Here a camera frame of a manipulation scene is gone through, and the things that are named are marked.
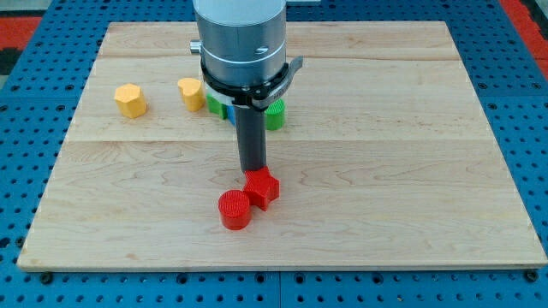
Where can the yellow heart block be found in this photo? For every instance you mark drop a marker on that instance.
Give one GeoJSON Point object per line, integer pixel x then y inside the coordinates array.
{"type": "Point", "coordinates": [192, 92]}

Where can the red cylinder block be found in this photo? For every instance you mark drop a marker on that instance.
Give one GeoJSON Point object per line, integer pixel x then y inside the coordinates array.
{"type": "Point", "coordinates": [235, 209]}

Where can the green cylinder block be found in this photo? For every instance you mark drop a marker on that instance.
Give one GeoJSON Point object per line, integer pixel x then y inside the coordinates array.
{"type": "Point", "coordinates": [275, 115]}

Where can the red star block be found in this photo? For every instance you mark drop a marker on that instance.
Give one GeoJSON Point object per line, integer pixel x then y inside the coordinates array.
{"type": "Point", "coordinates": [261, 187]}

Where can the green block left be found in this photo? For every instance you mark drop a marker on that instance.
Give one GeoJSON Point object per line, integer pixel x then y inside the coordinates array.
{"type": "Point", "coordinates": [215, 107]}

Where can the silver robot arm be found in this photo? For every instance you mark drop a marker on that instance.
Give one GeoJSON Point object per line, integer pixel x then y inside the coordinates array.
{"type": "Point", "coordinates": [243, 42]}

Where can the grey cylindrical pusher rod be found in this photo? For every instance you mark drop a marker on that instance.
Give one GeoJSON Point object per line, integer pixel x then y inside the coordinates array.
{"type": "Point", "coordinates": [250, 130]}

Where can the yellow hexagon block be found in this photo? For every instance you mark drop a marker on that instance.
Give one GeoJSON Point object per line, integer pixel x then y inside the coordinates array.
{"type": "Point", "coordinates": [130, 100]}

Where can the blue block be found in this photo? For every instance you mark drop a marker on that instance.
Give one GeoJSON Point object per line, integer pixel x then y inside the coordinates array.
{"type": "Point", "coordinates": [231, 114]}

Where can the wooden board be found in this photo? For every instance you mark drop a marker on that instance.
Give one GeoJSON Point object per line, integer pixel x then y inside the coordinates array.
{"type": "Point", "coordinates": [386, 161]}

